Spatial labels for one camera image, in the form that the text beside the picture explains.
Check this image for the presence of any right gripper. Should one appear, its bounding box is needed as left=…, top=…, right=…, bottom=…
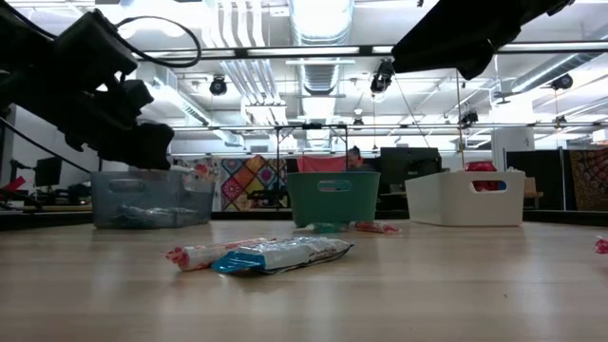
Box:
left=391, top=2, right=498, bottom=81

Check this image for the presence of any teal wrapped candy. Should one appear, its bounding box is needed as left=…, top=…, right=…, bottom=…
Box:
left=303, top=221, right=352, bottom=235

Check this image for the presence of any white pillar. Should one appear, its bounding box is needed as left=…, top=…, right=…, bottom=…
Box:
left=490, top=126, right=537, bottom=173

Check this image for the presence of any tan cardboard box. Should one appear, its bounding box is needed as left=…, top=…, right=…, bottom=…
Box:
left=523, top=176, right=545, bottom=200

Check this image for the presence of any round silver ceiling duct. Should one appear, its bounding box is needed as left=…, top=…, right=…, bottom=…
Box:
left=288, top=0, right=356, bottom=96

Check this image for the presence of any dark patterned tapestry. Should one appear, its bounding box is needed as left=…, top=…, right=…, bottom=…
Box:
left=568, top=148, right=608, bottom=211

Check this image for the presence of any colourful patchwork quilt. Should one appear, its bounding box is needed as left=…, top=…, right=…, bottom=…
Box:
left=176, top=154, right=290, bottom=213

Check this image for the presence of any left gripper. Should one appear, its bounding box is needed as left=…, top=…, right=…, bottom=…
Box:
left=13, top=80, right=176, bottom=172

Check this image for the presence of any red cloth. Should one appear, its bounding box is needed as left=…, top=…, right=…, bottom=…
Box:
left=296, top=155, right=351, bottom=173

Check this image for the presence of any red lever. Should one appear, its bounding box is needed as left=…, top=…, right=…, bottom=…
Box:
left=0, top=175, right=29, bottom=194

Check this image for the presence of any black computer monitor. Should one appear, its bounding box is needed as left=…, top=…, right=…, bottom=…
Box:
left=378, top=146, right=443, bottom=191

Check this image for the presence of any black partition panel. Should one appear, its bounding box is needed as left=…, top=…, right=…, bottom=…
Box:
left=505, top=149, right=566, bottom=211

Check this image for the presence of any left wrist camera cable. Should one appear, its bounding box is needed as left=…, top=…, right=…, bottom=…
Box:
left=115, top=14, right=203, bottom=69

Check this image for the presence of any green plastic bin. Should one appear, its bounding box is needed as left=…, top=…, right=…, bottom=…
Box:
left=286, top=171, right=382, bottom=228

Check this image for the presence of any white plastic bin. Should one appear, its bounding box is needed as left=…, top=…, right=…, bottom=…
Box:
left=404, top=169, right=527, bottom=227

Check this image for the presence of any small black monitor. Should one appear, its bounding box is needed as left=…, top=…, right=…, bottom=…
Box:
left=33, top=155, right=64, bottom=188

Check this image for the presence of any black slanting cable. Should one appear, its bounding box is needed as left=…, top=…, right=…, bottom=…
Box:
left=0, top=116, right=94, bottom=175

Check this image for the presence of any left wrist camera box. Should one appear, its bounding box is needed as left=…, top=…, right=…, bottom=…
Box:
left=50, top=8, right=140, bottom=94

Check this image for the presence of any black metal stand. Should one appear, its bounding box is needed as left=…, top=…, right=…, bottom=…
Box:
left=273, top=122, right=351, bottom=210

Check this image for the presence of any person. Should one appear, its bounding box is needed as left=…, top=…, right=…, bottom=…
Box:
left=345, top=145, right=368, bottom=172

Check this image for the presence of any grey translucent plastic bin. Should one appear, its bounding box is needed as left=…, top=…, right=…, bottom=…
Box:
left=89, top=169, right=216, bottom=230

